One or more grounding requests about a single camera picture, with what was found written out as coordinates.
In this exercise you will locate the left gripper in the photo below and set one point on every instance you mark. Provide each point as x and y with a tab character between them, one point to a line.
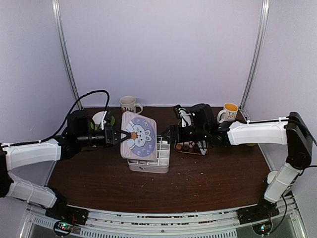
110	139

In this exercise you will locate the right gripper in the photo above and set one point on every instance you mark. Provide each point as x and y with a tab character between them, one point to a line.
175	133

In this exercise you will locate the bunny tin lid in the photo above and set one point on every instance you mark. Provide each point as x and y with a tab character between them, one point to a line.
142	144

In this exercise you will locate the white handled tongs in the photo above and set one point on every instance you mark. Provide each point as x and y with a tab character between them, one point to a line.
203	147

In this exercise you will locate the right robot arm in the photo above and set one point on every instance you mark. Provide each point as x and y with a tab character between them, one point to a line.
290	131

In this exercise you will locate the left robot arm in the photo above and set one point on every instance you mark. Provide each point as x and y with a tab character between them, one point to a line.
77	134

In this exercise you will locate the red chocolate tray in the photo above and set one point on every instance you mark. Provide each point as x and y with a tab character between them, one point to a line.
187	148

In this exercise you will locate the green saucer plate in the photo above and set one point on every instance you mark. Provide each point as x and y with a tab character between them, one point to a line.
110	122

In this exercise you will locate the tin box with dividers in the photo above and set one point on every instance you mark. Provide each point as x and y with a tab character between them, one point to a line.
158	166

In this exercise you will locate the seashell coral mug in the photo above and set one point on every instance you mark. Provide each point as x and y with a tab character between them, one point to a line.
129	104

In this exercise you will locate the white ceramic bowl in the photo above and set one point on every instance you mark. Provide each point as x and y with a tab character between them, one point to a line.
99	120

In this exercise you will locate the yellow inside floral mug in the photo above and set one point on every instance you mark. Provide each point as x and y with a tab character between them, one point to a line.
228	113

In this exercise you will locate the white cup near base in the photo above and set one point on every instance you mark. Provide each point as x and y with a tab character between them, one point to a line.
270	177

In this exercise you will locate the front aluminium rail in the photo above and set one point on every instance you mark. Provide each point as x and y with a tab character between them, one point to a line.
223	223

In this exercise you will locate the left aluminium frame post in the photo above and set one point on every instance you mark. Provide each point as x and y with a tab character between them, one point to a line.
65	55

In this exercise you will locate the aluminium frame post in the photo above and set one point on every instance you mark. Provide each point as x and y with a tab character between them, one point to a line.
65	55
257	52

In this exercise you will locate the right aluminium frame post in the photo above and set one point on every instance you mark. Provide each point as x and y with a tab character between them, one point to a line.
257	52

